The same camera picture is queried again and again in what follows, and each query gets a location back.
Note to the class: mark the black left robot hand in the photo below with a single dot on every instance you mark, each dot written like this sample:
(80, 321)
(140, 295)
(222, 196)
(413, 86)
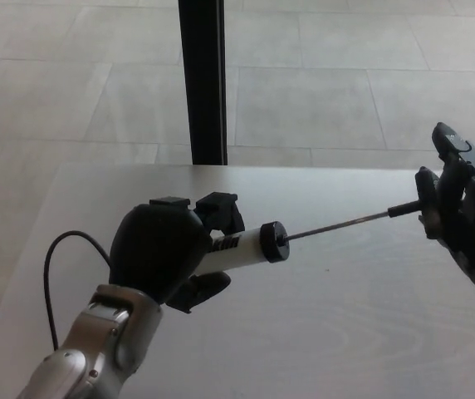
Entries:
(154, 249)

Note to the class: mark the black vertical post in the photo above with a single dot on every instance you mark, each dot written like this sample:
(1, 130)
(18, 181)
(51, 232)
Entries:
(204, 83)

